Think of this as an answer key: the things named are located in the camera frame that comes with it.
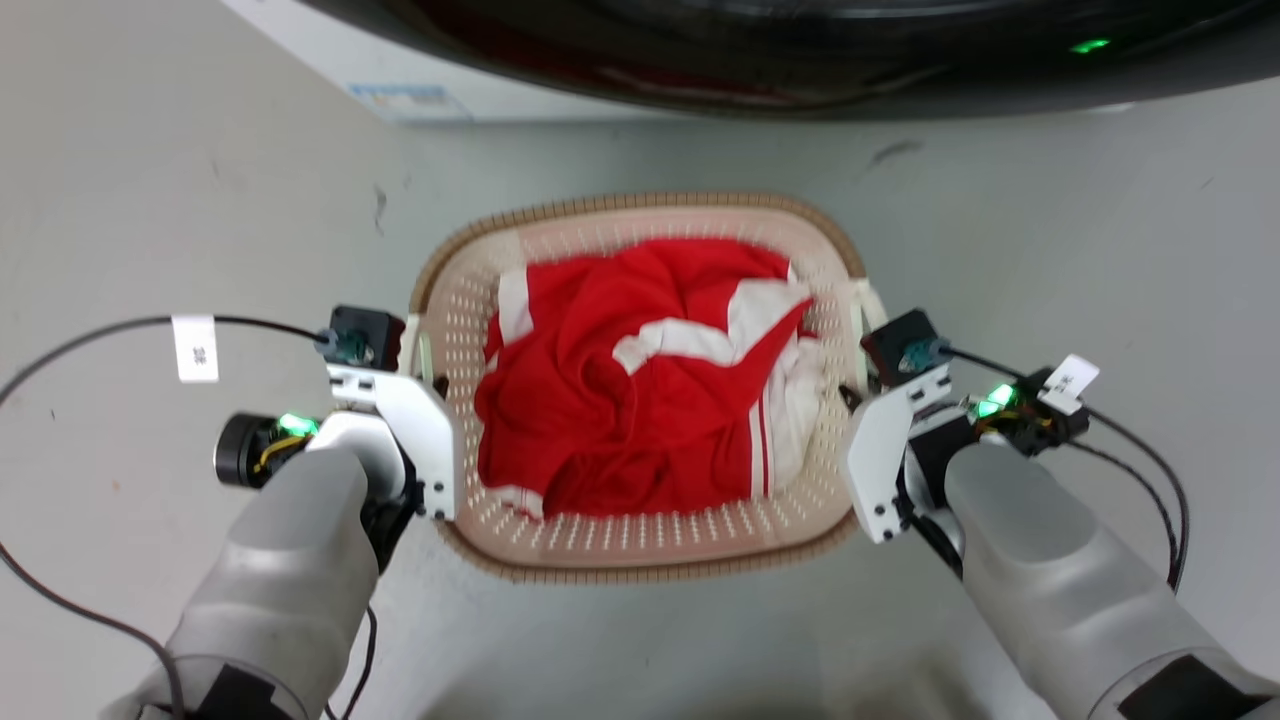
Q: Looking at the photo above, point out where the blue label sticker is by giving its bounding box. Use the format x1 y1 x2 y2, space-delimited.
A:
348 83 475 125

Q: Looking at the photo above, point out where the thin black right camera cable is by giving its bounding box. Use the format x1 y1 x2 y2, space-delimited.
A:
938 343 1193 593

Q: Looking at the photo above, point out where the thin black left camera cable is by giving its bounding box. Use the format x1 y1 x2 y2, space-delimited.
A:
0 314 335 407

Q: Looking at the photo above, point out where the white left cable tag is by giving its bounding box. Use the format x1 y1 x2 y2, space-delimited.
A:
171 314 220 384

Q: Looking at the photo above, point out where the white right cable tag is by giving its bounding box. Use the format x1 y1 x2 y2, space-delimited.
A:
1038 354 1102 417

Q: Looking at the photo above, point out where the red and white garment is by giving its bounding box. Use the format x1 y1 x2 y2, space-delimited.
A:
474 238 827 521

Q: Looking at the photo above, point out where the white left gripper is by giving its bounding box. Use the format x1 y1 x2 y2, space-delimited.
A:
326 363 463 522

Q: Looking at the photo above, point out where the beige plastic laundry basket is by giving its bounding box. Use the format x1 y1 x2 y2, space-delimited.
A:
408 192 888 585

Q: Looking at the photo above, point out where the white washing machine body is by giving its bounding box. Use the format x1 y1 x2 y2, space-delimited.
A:
218 0 669 127

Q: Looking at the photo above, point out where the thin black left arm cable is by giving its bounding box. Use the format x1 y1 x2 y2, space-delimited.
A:
0 543 379 720

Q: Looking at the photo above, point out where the thin black camera cable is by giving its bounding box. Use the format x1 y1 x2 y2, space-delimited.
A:
0 314 335 407
938 343 1193 593

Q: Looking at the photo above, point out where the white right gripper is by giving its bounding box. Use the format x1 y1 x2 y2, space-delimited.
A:
838 364 953 546

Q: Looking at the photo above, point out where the white cable tag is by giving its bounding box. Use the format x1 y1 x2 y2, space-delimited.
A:
171 314 220 384
1038 354 1102 417

